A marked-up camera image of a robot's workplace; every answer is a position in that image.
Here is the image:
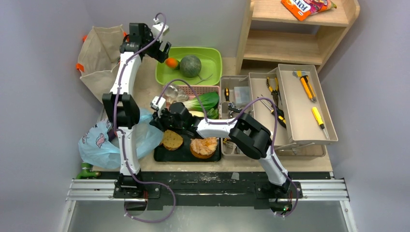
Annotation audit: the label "orange green mango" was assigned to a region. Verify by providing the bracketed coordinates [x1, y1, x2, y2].
[165, 58, 180, 70]

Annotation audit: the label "netted green melon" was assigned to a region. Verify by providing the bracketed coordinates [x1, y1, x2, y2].
[179, 55, 213, 85]

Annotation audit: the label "beige canvas tote bag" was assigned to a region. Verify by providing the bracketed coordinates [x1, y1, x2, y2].
[76, 25, 126, 102]

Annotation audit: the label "light blue plastic grocery bag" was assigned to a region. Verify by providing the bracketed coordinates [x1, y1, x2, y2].
[78, 108, 163, 169]

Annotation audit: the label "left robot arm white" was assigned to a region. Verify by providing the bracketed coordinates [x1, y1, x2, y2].
[102, 22, 171, 199]

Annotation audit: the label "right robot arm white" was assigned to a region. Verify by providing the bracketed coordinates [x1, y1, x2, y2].
[150, 102, 301, 199]

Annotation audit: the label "brown bread slice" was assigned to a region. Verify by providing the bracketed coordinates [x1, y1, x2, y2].
[160, 130, 183, 151]

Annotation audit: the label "white garlic bulbs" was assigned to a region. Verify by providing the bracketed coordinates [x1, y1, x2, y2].
[164, 85, 190, 104]

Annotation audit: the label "black tray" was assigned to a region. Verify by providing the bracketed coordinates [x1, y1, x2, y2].
[154, 135, 221, 162]

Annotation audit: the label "pink perforated basket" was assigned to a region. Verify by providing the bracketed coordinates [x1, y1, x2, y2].
[160, 84, 221, 122]

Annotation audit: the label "green lettuce leaf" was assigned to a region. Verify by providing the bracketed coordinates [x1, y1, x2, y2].
[206, 108, 219, 119]

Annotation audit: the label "green plastic tub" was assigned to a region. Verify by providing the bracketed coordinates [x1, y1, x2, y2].
[155, 46, 222, 85]

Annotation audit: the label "clear plastic parts box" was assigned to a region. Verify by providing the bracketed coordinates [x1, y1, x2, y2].
[234, 87, 251, 107]

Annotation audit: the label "green table clamp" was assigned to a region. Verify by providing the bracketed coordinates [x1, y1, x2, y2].
[76, 162, 101, 179]

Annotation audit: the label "wooden shelf unit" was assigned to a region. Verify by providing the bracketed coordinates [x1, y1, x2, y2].
[235, 0, 360, 73]

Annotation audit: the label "yellow black pliers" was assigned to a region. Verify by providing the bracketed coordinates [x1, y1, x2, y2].
[266, 77, 280, 105]

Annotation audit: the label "yellow black screwdriver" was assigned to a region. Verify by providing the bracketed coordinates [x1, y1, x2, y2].
[261, 100, 287, 128]

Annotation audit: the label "beige toolbox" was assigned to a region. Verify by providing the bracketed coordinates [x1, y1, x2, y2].
[220, 64, 338, 158]

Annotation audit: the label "hex key set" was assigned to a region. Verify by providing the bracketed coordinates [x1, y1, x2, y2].
[292, 71, 308, 78]

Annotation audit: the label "yellow utility knife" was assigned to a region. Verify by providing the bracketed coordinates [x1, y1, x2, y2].
[300, 75, 317, 102]

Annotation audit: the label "orange snack packet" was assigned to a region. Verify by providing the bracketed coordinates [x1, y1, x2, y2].
[280, 0, 337, 21]

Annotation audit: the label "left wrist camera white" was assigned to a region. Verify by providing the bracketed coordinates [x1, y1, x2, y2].
[151, 18, 169, 42]

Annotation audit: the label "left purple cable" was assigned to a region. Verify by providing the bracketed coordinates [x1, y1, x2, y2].
[112, 13, 177, 224]

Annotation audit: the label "purple cable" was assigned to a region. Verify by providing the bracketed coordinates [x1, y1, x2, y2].
[112, 13, 177, 224]
[157, 78, 299, 218]

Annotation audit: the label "small yellow handle screwdriver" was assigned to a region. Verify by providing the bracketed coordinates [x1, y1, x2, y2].
[224, 88, 230, 102]

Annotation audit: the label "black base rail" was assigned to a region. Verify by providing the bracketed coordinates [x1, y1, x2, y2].
[112, 171, 303, 210]

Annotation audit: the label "aluminium frame rail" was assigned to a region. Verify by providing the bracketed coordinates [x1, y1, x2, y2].
[65, 179, 350, 202]

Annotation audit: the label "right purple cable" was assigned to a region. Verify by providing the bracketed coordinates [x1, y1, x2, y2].
[157, 78, 299, 218]

